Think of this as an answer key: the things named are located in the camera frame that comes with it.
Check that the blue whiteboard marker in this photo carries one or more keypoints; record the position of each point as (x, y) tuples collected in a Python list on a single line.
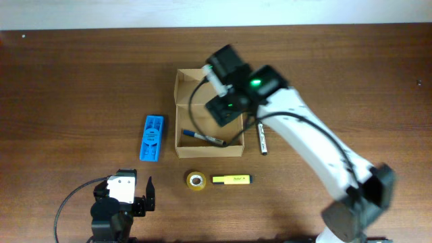
[(203, 137)]

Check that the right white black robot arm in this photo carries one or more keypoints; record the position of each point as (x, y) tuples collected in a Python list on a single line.
[(361, 192)]

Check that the black whiteboard marker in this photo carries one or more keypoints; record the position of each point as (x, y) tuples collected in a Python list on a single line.
[(263, 145)]

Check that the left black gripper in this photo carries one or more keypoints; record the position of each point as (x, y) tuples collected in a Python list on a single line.
[(140, 202)]

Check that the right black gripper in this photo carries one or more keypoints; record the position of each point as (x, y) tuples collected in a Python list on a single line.
[(221, 111)]

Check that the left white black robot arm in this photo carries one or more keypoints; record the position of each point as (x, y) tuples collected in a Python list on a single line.
[(116, 207)]

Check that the brown cardboard box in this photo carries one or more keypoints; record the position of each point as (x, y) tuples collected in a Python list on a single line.
[(190, 147)]

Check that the yellow adhesive tape roll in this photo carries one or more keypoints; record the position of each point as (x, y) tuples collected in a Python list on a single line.
[(196, 181)]

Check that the yellow highlighter pen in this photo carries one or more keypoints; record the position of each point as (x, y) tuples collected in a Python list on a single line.
[(232, 179)]

